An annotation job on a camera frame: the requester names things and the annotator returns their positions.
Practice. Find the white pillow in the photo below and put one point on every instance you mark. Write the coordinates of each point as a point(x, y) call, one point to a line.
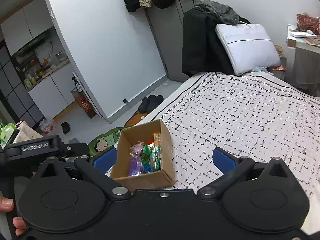
point(248, 46)

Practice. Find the dark green snack packet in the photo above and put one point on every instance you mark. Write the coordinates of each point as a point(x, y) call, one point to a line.
point(146, 153)

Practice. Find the green cartoon floor mat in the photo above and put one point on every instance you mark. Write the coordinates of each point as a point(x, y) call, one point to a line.
point(104, 141)

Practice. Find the white kitchen cabinet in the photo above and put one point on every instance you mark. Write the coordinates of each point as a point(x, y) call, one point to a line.
point(54, 93)

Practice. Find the grey sweater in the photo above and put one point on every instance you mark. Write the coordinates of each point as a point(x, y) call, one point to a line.
point(223, 13)

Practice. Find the red woven basket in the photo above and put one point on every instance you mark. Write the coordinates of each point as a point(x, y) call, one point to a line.
point(306, 22)

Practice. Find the black coat on chair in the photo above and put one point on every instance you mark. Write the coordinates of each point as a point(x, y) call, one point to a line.
point(202, 50)

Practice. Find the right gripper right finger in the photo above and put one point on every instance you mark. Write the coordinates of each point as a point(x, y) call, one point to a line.
point(234, 170)

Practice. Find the pink purple snack packet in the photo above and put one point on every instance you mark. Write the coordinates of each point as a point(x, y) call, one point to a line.
point(136, 149)

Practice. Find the white patterned bed cover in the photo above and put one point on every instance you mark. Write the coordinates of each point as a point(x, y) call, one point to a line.
point(256, 115)

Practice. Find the grey door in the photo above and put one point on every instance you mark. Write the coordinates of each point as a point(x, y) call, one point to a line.
point(166, 26)

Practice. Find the light green snack packet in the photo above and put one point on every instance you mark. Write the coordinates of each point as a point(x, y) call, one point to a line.
point(155, 158)

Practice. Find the brown gift bag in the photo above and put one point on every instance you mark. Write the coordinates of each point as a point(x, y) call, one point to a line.
point(82, 101)

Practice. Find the black sock on floor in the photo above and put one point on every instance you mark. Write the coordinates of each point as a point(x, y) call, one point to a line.
point(66, 128)

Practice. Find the cardboard box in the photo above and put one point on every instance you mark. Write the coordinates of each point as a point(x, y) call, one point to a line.
point(162, 178)

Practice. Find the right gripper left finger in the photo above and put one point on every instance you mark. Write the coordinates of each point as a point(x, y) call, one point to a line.
point(94, 171)

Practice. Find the black slippers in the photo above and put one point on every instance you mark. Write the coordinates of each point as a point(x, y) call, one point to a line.
point(150, 103)

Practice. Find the orange biscuit packet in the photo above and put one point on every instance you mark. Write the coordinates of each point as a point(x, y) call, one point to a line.
point(157, 139)

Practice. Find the white desk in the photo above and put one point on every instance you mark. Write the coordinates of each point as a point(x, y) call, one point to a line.
point(306, 63)

